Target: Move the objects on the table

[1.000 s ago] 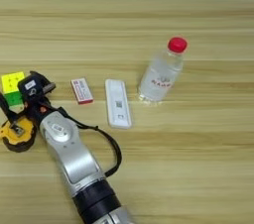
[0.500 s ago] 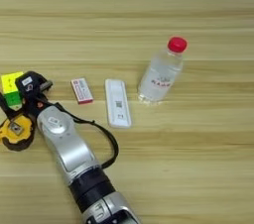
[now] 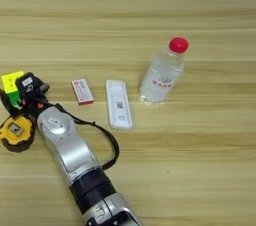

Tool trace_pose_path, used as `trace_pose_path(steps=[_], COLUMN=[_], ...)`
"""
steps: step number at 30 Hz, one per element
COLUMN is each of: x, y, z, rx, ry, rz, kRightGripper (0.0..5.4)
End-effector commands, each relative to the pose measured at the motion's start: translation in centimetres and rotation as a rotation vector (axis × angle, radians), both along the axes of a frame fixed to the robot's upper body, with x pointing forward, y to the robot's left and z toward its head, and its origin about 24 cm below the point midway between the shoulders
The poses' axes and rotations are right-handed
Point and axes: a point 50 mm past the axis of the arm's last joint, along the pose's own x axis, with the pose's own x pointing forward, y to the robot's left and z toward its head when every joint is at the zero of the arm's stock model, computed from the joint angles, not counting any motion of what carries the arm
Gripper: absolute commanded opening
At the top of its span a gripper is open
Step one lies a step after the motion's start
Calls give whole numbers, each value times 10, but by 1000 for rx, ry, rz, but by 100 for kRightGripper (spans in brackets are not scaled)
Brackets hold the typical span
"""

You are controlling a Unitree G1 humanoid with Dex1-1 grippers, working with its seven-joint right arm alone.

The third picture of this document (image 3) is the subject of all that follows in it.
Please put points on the multicolour puzzle cube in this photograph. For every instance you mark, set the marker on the multicolour puzzle cube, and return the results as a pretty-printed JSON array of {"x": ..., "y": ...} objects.
[{"x": 11, "y": 85}]

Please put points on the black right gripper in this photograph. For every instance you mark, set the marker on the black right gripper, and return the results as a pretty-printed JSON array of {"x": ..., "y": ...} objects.
[{"x": 35, "y": 106}]

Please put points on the yellow black tape measure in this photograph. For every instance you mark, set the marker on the yellow black tape measure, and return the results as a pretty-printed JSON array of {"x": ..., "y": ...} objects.
[{"x": 15, "y": 133}]

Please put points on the white flat dongle device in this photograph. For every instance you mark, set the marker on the white flat dongle device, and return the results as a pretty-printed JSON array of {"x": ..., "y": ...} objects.
[{"x": 118, "y": 103}]

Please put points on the red and white small box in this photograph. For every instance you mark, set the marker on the red and white small box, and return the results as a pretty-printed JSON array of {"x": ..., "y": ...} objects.
[{"x": 82, "y": 91}]

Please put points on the clear bottle with red cap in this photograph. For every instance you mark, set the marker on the clear bottle with red cap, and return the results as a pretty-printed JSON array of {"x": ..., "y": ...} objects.
[{"x": 161, "y": 76}]

